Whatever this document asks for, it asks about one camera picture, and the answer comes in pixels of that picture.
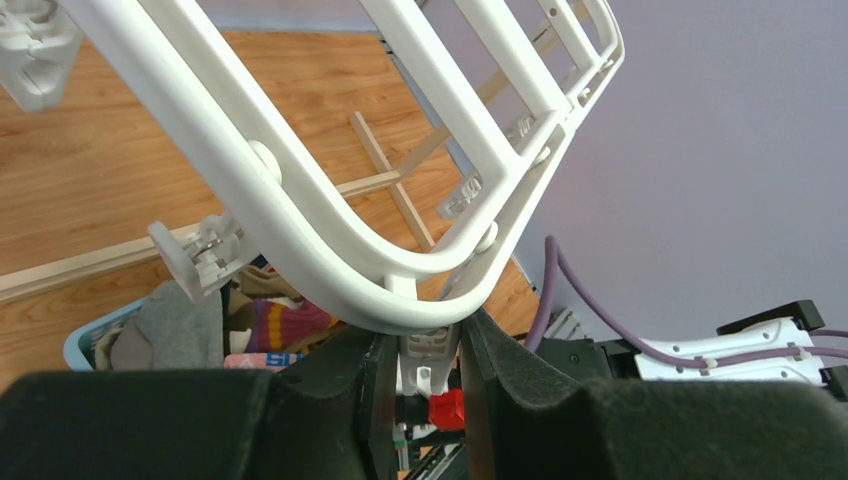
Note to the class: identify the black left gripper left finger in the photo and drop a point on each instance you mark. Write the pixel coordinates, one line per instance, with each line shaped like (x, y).
(327, 416)

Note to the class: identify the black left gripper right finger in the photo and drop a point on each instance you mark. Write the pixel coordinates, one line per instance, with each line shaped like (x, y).
(524, 419)

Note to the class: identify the pink patterned sock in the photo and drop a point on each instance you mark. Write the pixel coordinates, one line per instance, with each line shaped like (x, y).
(270, 361)

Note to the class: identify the white plastic clip hanger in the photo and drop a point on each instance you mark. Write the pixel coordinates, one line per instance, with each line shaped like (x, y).
(279, 203)

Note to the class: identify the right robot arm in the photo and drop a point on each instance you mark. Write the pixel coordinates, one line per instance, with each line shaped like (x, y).
(776, 345)

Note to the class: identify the purple striped sock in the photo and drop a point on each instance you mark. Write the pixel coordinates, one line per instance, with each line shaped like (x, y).
(281, 329)

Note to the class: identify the grey sock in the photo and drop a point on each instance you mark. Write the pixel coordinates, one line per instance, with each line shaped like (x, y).
(170, 331)

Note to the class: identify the wooden clothes rack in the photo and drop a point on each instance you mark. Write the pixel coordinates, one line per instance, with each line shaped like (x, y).
(39, 279)

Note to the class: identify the blue plastic sock basket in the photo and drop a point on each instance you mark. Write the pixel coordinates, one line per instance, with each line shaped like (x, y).
(79, 347)

